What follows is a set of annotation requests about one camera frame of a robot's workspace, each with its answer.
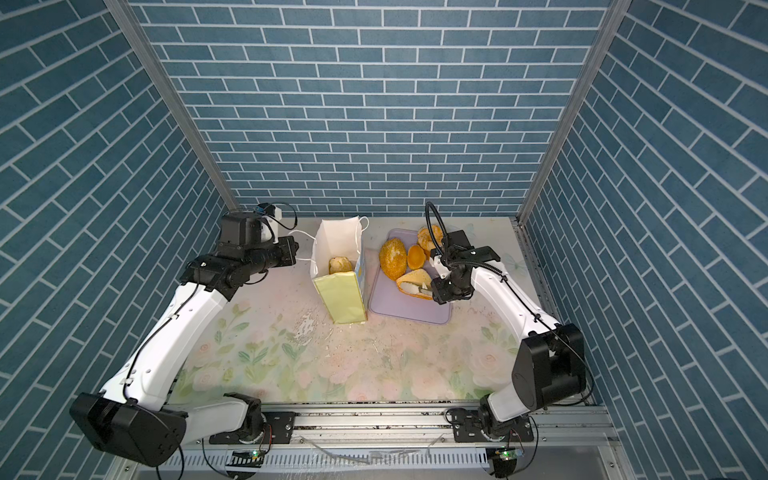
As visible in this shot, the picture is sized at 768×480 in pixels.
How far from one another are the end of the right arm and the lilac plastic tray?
202 millimetres

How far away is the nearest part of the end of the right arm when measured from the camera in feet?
2.00

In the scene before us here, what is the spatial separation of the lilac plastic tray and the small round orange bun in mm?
89

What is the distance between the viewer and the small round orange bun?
1045mm

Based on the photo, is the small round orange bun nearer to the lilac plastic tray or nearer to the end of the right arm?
the lilac plastic tray

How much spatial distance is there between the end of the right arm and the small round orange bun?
0.79 feet

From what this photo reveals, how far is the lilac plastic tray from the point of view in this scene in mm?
953
